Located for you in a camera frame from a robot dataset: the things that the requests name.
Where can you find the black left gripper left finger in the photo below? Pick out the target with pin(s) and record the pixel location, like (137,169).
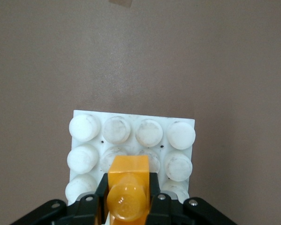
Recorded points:
(89,206)

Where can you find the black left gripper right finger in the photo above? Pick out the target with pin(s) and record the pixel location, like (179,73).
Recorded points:
(164,206)

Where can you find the yellow two-stud block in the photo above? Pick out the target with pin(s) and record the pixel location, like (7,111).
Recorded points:
(128,178)

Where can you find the white studded base plate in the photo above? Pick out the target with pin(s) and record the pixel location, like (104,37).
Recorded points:
(131,136)

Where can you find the brown tape patch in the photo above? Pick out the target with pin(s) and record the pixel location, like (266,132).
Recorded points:
(121,2)

